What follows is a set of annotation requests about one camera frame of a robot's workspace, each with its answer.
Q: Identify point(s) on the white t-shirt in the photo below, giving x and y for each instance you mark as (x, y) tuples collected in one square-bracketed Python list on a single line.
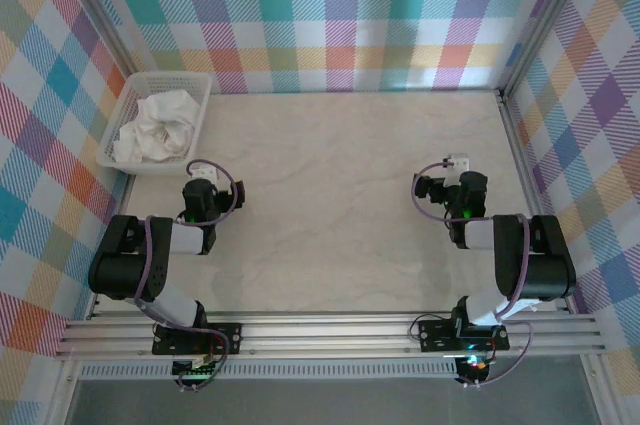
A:
[(160, 130)]

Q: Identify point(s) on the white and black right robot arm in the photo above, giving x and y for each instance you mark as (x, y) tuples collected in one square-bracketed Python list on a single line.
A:
[(545, 265)]

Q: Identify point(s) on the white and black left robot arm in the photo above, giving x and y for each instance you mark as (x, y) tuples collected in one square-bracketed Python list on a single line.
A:
[(125, 265)]

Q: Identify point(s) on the white plastic mesh basket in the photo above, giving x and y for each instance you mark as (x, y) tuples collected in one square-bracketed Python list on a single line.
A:
[(197, 100)]

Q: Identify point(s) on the left controller board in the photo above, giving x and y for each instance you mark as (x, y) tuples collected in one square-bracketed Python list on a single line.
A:
[(192, 370)]

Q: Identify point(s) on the controller board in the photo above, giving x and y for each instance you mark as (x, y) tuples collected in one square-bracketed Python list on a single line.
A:
[(475, 366), (192, 370)]

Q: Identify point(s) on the right controller board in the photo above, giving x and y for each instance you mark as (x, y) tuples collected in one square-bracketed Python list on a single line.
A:
[(475, 366)]

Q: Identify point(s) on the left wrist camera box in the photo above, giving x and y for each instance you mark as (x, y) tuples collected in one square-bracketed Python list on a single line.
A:
[(206, 172)]

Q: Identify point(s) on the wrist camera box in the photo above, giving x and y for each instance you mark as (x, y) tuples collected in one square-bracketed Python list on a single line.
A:
[(206, 172), (459, 161)]

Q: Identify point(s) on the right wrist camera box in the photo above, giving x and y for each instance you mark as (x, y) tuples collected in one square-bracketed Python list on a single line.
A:
[(459, 161)]

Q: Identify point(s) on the aluminium right table side rail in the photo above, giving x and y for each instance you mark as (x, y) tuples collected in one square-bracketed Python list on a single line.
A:
[(525, 185)]

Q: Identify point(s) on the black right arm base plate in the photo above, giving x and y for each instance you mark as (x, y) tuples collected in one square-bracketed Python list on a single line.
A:
[(437, 335)]

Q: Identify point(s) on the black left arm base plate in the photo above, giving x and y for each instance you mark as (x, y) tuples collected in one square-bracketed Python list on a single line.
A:
[(172, 342)]

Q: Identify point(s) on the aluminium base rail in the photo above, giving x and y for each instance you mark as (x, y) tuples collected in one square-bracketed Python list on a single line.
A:
[(325, 335)]

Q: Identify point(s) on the aluminium right frame post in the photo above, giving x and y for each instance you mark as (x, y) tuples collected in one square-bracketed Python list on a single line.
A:
[(545, 20)]

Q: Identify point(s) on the aluminium frame post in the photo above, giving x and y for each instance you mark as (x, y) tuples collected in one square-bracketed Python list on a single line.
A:
[(97, 10), (545, 20)]

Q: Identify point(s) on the aluminium left frame post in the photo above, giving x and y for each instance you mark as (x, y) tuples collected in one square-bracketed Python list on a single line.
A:
[(97, 10)]

